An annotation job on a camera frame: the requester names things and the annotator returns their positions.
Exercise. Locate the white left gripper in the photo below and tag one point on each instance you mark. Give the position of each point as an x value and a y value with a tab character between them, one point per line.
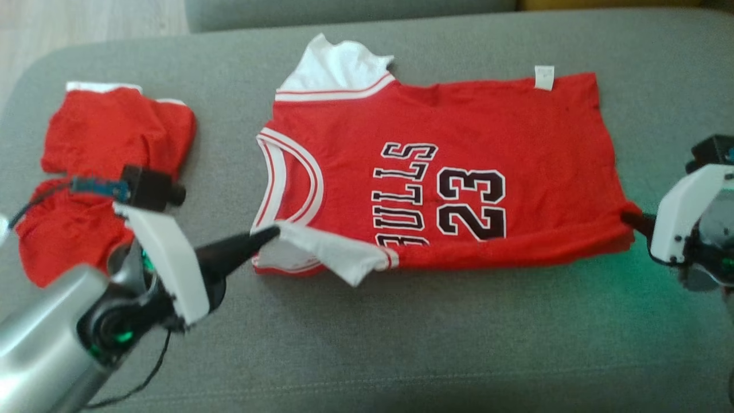
166	258

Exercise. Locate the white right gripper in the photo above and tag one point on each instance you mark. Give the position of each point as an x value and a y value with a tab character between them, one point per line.
679	212

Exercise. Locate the red Bulls 23 jersey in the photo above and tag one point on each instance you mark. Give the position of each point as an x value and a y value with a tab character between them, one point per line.
355	126

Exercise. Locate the red shorts with white stripe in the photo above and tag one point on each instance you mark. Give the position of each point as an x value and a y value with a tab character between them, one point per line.
103	132

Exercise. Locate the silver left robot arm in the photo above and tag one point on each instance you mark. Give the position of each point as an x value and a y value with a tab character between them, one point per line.
40	338

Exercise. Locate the grey fabric sofa seat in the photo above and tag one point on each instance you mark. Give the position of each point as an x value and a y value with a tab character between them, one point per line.
401	344

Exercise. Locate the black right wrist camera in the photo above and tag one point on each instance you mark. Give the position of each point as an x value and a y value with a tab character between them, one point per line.
711	152

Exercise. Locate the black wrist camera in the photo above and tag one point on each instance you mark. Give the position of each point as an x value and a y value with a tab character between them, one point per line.
711	152
149	186

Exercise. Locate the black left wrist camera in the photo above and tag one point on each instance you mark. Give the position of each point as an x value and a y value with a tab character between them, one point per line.
149	186

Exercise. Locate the teal left camera connector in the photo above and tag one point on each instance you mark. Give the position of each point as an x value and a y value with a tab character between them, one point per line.
97	186

